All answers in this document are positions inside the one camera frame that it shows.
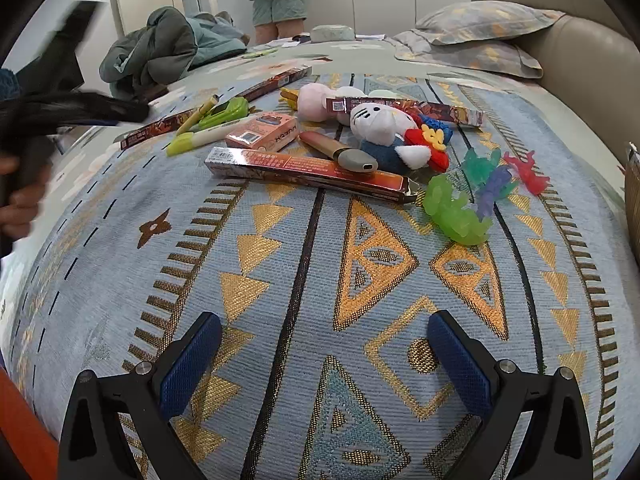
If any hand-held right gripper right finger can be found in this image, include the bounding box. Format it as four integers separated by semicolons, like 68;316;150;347
426;310;593;480

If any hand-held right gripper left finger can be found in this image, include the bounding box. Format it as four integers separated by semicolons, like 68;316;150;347
59;311;223;480

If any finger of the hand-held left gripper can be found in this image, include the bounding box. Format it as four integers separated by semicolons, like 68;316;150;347
47;91;151;128

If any gold stick device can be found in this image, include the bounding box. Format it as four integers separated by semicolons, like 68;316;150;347
299;130;379;177

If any round wicker basket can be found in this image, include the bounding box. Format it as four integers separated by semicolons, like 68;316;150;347
622;142;640;216

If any white cat plush toy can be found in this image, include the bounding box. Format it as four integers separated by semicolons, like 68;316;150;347
348;102;453;176

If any person's left hand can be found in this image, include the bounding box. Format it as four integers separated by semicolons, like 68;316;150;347
0;156;47;241

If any long red printed box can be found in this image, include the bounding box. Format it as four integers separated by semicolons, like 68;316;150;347
240;65;313;102
204;146;418;204
121;106;203;150

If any olive green pen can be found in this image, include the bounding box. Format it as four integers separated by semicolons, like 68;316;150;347
174;94;218;136

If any white and green highlighter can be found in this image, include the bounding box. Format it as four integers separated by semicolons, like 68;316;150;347
166;119;257;157

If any pink cardboard box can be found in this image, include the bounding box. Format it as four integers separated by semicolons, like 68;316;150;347
225;111;301;152

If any blue patterned woven blanket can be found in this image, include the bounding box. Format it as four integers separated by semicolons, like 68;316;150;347
10;72;626;480

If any lime translucent toy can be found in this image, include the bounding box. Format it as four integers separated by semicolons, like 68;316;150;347
424;174;492;247

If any orange fabric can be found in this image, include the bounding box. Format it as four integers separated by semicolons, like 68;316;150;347
0;367;60;480

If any purple translucent toy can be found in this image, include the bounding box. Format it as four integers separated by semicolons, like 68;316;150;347
475;165;518;223

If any teal translucent toy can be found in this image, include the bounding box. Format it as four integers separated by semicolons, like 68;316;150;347
460;147;502;186

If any pink plush toy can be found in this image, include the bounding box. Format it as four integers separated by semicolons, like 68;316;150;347
297;82;351;123

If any red translucent toy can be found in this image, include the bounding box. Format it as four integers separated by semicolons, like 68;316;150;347
502;150;551;196

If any grey-green small cushion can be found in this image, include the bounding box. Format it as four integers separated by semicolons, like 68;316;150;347
311;25;355;43

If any dark snack packet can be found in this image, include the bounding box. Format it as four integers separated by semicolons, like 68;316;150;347
327;95;486;128

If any beige padded headboard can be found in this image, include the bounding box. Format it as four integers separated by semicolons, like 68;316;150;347
471;0;640;161

